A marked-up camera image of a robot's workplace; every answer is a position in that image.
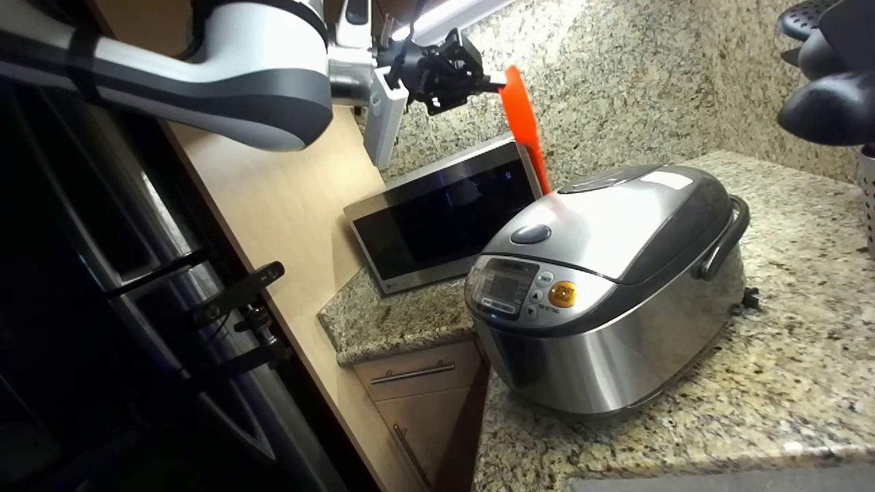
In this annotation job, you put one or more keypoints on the orange ladle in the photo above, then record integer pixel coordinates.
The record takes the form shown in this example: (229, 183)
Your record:
(524, 124)

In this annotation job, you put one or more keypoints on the wooden cabinet side panel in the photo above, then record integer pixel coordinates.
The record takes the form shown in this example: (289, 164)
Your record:
(289, 208)

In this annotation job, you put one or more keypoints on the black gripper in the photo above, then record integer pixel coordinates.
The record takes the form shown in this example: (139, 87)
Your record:
(443, 74)

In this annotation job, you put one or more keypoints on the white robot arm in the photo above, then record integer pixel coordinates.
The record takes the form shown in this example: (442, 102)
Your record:
(263, 71)

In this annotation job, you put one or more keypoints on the black slotted spatula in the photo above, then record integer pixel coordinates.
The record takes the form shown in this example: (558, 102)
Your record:
(806, 16)

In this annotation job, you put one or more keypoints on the black refrigerator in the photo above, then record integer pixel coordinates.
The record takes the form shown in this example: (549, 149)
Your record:
(139, 344)

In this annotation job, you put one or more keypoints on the black spoon utensil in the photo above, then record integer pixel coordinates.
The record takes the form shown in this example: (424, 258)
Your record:
(833, 109)

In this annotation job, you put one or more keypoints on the metal utensil holder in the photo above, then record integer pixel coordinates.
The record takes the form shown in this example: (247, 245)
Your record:
(867, 190)

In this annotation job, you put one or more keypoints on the wooden base cabinet drawer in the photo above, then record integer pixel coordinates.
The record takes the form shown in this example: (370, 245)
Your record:
(431, 403)

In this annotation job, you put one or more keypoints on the stainless steel rice cooker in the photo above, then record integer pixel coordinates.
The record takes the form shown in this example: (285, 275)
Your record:
(601, 292)

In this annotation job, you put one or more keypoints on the black toaster oven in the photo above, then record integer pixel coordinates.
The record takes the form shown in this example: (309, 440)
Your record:
(431, 225)

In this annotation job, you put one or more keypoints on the under-cabinet light strip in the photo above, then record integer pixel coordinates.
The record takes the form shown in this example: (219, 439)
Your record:
(450, 14)

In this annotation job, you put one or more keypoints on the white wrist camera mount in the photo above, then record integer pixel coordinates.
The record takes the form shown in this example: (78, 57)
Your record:
(356, 76)

